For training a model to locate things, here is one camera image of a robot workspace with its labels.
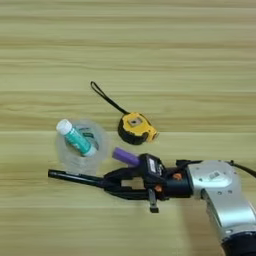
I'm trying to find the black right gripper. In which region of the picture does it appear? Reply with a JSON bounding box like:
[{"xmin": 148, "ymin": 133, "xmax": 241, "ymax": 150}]
[{"xmin": 102, "ymin": 163, "xmax": 194, "ymax": 214}]

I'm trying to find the yellow black tape measure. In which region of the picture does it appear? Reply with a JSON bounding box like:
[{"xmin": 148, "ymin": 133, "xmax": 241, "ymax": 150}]
[{"xmin": 90, "ymin": 80, "xmax": 159, "ymax": 146}]

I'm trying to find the black marker pen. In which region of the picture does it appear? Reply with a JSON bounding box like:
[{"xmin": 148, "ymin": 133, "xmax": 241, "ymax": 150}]
[{"xmin": 47, "ymin": 168, "xmax": 104, "ymax": 188}]

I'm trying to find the teal glue stick white cap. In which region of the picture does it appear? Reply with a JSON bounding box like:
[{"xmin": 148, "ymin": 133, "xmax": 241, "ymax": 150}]
[{"xmin": 55, "ymin": 118, "xmax": 98, "ymax": 158}]

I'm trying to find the purple rectangular block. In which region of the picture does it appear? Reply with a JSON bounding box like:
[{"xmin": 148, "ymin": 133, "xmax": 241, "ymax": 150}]
[{"xmin": 111, "ymin": 146, "xmax": 141, "ymax": 168}]

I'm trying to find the clear plastic cup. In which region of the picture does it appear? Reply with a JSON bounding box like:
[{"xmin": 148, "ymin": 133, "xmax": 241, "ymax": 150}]
[{"xmin": 54, "ymin": 119, "xmax": 111, "ymax": 177}]

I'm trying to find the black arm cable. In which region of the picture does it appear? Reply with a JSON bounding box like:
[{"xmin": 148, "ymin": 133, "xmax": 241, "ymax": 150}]
[{"xmin": 175, "ymin": 159, "xmax": 256, "ymax": 178}]

